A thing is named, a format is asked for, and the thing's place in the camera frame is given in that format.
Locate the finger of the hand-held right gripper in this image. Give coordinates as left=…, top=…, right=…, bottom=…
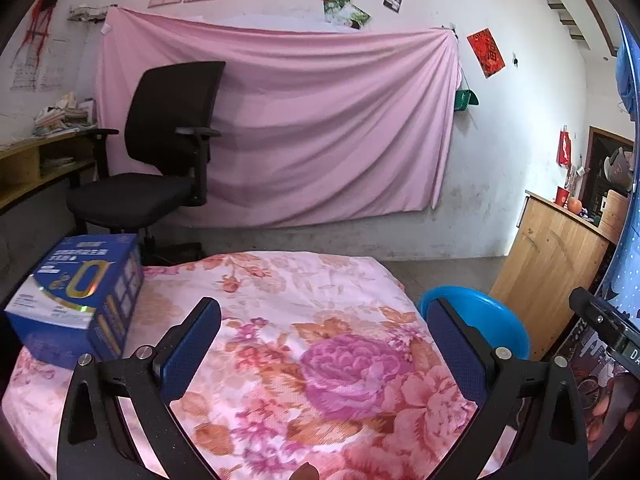
left=569, top=287, right=631, bottom=348

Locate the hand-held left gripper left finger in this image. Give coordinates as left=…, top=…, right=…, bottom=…
left=56, top=296, right=223, bottom=480

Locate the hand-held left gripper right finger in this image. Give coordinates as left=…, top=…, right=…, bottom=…
left=426, top=296, right=590, bottom=480

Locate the blue plastic basin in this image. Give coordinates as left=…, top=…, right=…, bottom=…
left=416, top=286, right=531, bottom=361

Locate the wooden cabinet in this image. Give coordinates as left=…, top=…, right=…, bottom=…
left=489, top=190, right=626, bottom=361

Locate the pink floral blanket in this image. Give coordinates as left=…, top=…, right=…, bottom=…
left=2, top=251, right=521, bottom=480

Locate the blue cardboard box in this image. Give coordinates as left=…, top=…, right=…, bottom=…
left=4, top=233, right=146, bottom=371

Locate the red hanging bag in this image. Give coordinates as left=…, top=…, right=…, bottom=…
left=556, top=125, right=573, bottom=166

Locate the blue dotted curtain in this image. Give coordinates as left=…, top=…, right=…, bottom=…
left=587, top=15, right=640, bottom=326

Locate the black office chair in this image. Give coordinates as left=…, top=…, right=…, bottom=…
left=66, top=61, right=227, bottom=266

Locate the green hanging bag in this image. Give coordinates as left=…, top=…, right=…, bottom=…
left=454, top=87, right=479, bottom=112

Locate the wooden shelf desk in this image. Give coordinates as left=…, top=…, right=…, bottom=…
left=0, top=127, right=108, bottom=216

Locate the stack of books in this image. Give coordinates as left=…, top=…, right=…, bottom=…
left=32, top=92, right=98, bottom=138

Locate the red hanging tassel ornament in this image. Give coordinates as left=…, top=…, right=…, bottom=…
left=20, top=0, right=66, bottom=56

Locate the dark door frame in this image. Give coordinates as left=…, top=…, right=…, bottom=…
left=585, top=126, right=636, bottom=211

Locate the pink wall cloth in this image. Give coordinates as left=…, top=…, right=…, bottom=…
left=95, top=6, right=463, bottom=228

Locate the red paper wall decoration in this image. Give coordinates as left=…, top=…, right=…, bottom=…
left=466, top=28, right=505, bottom=79

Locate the wall calendar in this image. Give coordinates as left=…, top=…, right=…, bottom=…
left=10, top=35, right=66, bottom=91

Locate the wire wall shelf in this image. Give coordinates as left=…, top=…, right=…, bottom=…
left=67, top=4, right=118, bottom=23

